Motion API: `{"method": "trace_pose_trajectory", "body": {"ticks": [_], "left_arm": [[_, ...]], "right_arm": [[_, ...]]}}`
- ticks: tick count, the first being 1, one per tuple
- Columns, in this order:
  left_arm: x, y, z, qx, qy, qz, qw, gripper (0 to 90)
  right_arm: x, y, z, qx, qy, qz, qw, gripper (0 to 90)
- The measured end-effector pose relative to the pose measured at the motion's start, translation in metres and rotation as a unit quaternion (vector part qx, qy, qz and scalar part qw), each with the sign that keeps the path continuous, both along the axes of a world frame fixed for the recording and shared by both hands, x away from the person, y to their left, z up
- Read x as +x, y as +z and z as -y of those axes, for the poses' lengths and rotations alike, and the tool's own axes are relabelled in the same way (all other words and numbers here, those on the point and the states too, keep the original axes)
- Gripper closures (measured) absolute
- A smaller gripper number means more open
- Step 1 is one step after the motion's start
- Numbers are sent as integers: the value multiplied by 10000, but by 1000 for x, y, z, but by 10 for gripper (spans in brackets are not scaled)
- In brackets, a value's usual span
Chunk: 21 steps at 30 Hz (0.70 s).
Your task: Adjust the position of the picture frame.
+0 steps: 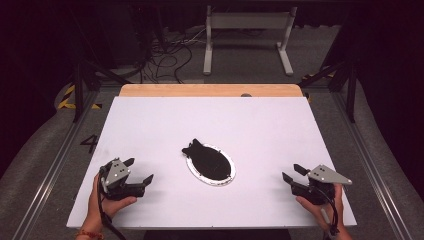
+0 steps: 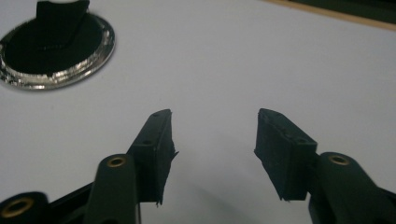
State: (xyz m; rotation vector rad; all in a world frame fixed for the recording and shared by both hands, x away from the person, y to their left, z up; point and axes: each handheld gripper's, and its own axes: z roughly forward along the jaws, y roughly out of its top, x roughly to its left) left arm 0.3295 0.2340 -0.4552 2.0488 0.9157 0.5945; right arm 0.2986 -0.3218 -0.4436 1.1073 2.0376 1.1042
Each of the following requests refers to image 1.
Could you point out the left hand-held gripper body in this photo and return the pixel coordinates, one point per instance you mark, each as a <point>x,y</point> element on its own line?
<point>115,173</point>

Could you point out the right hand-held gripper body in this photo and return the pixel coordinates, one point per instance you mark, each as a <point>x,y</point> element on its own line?
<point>328,175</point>

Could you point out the black cloth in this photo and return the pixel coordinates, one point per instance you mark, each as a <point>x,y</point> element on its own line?
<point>210,163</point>

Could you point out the oval white-rimmed plate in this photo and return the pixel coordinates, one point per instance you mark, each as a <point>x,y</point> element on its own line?
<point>213,181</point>

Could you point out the person's right hand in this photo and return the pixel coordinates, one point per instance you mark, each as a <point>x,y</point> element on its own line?
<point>316,211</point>

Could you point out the person's left hand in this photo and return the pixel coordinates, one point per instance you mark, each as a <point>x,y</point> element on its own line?
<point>96,210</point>

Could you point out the white table cover board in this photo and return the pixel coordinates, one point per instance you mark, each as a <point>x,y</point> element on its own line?
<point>233,120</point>

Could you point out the black metal stand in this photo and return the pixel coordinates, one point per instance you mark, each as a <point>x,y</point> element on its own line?
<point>350,93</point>
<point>79,90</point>

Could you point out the yellow black hazard tape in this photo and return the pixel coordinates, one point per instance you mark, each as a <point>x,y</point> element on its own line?
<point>66,100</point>

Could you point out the person's dark clothing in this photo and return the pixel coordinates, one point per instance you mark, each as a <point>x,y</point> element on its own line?
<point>216,235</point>

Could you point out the dark round table grommet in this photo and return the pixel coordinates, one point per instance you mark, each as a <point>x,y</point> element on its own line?
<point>246,95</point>

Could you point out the wooden table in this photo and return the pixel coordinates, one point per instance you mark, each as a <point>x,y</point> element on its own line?
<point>200,90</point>

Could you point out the grey metal stand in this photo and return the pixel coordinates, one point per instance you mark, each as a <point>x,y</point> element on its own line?
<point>250,20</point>

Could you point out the aluminium floor rail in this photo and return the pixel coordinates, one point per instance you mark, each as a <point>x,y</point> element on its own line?
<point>373,173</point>
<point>56,166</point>

